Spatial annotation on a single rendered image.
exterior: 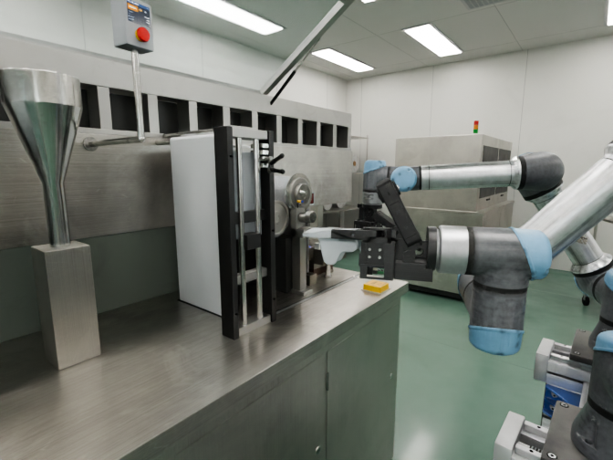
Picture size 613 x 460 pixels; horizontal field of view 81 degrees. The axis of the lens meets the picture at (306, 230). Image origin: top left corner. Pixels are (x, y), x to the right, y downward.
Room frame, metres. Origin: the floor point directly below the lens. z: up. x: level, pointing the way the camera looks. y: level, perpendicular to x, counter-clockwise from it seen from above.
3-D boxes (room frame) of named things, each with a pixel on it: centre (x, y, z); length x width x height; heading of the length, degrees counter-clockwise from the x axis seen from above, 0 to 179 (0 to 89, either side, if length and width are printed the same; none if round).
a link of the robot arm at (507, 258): (0.54, -0.30, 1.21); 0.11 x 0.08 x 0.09; 75
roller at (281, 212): (1.28, 0.20, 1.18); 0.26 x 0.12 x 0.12; 52
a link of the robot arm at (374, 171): (1.29, -0.24, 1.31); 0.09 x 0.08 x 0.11; 75
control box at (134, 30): (0.88, 0.39, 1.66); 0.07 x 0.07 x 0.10; 59
